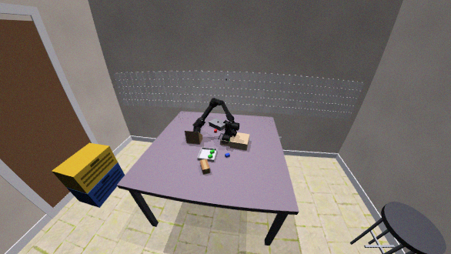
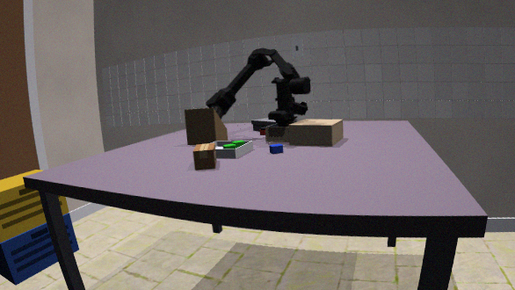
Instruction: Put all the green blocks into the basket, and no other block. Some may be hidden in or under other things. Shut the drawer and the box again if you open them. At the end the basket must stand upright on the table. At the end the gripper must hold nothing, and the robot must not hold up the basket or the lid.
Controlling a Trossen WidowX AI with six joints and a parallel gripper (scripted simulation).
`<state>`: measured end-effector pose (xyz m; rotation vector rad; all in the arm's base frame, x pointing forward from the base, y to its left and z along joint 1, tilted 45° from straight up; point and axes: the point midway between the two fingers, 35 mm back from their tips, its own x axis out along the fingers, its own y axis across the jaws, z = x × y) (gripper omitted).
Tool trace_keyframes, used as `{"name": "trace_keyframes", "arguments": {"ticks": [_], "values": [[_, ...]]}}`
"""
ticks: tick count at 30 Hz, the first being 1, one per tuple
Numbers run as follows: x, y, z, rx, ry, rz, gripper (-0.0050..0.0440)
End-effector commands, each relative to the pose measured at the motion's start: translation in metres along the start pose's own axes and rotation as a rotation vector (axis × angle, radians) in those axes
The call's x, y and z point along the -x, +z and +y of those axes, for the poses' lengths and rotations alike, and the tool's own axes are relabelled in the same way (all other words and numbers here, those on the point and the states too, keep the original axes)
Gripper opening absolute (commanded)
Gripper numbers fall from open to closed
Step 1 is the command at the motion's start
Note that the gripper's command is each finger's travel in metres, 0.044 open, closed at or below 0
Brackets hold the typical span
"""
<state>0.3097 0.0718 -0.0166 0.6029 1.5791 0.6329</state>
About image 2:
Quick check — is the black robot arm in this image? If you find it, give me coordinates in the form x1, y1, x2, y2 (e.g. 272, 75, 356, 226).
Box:
207, 48, 311, 119

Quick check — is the white square tray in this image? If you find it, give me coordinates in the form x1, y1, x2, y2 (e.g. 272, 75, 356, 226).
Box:
212, 141, 253, 158

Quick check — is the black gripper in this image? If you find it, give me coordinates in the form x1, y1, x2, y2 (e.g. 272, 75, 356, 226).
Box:
268, 95, 300, 127

